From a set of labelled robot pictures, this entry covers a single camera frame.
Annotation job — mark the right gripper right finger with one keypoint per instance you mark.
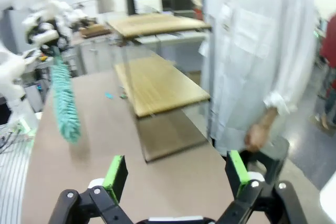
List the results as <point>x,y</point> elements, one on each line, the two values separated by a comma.
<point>273,203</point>

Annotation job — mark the person's left forearm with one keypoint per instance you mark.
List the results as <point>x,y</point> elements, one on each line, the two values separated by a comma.
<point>286,98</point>

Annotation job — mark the teal paper scrap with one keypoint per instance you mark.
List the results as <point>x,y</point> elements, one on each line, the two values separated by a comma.
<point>109,95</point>

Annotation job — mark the person in red clothes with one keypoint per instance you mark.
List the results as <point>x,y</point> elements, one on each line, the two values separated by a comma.
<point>329,45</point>

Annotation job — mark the teal microfibre duster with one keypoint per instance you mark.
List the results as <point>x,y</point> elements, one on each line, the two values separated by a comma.
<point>65,103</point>

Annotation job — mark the white slatted panel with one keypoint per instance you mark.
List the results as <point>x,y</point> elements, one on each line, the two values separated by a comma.
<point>10,182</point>

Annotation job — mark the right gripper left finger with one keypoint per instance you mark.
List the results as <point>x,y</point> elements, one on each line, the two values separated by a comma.
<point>99,205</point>

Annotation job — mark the two-tier wooden shelf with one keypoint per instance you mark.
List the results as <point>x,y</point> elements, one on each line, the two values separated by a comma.
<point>157,85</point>

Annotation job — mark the person's left hand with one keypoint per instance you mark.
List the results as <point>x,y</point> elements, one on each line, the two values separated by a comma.
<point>258,137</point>

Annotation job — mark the green paper scrap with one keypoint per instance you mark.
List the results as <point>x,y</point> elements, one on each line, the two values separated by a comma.
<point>123,96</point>

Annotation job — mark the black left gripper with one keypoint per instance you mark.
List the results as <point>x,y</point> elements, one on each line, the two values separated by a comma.
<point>61,39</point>

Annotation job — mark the black chair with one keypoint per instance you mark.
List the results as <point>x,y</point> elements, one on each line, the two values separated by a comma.
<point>275,155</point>

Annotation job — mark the person in white lab coat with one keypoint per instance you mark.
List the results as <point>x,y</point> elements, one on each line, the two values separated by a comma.
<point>249,64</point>

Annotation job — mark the white box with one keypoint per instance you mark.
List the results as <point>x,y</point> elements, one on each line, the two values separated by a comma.
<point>147,5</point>

